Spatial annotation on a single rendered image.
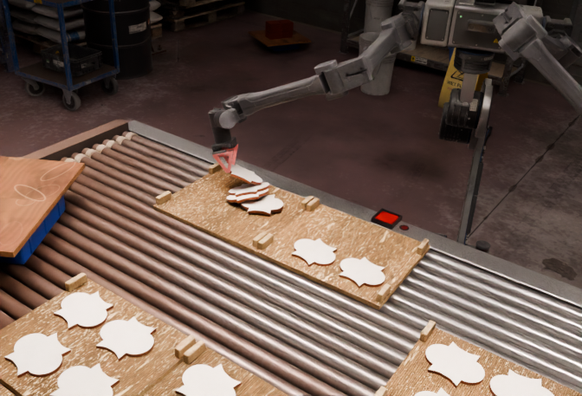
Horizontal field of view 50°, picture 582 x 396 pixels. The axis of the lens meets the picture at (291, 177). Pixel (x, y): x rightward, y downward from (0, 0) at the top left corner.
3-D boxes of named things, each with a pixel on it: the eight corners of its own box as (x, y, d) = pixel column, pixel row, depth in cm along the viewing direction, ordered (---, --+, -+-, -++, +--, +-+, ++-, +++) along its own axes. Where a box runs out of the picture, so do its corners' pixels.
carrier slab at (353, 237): (316, 205, 213) (316, 202, 212) (430, 249, 194) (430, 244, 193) (255, 255, 187) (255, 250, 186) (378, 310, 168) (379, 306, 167)
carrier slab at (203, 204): (221, 170, 232) (221, 165, 231) (315, 205, 213) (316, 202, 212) (152, 210, 206) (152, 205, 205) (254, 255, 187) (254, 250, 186)
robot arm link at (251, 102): (352, 89, 192) (339, 57, 188) (345, 97, 187) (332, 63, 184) (241, 120, 215) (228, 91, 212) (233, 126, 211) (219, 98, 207)
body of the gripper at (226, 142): (236, 141, 214) (232, 120, 213) (231, 148, 205) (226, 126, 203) (218, 145, 215) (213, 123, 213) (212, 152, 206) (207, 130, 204)
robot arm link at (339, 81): (371, 89, 182) (358, 57, 179) (331, 100, 190) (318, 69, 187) (415, 40, 216) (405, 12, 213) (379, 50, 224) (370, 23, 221)
